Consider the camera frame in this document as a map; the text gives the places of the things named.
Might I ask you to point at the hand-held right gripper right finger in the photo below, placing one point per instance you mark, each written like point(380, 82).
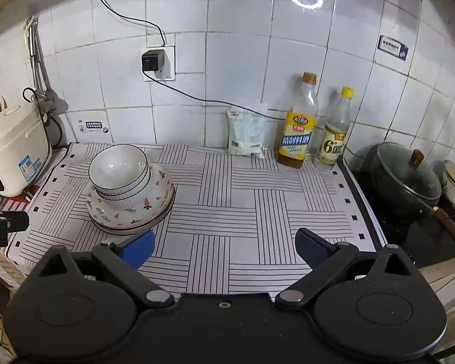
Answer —
point(313, 248)

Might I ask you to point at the white plastic salt bag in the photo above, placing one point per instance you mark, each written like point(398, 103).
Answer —
point(246, 132)

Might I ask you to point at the white purple wall sticker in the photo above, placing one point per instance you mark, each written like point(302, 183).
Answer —
point(93, 126)

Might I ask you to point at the white wall socket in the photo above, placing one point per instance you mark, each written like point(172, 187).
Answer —
point(169, 64)

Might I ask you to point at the clear vinegar bottle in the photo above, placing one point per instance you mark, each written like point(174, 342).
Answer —
point(331, 148)

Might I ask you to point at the black cooking pot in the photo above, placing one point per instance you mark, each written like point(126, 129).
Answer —
point(386, 201)

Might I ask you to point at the black plug-in charger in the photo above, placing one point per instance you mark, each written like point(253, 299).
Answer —
point(153, 60)

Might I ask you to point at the striped white counter mat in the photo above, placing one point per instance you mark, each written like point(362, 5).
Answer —
point(231, 204)

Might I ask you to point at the black gas stove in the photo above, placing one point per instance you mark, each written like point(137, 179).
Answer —
point(428, 242)

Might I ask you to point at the white ribbed bowl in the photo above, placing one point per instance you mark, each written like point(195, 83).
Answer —
point(121, 193)
point(117, 167)
point(123, 203)

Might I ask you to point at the yellow label oil bottle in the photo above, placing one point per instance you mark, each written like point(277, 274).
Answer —
point(295, 136)

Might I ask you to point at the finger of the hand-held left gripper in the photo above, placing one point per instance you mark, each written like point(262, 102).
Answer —
point(17, 221)

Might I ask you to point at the white rice cooker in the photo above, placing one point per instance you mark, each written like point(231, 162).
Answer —
point(15, 140)

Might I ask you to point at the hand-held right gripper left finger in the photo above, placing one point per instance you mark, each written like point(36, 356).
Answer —
point(138, 250)

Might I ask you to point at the blue white wall sticker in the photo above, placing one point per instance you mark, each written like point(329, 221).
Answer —
point(392, 47)

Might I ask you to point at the glass pot lid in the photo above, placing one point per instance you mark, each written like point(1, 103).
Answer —
point(402, 174)

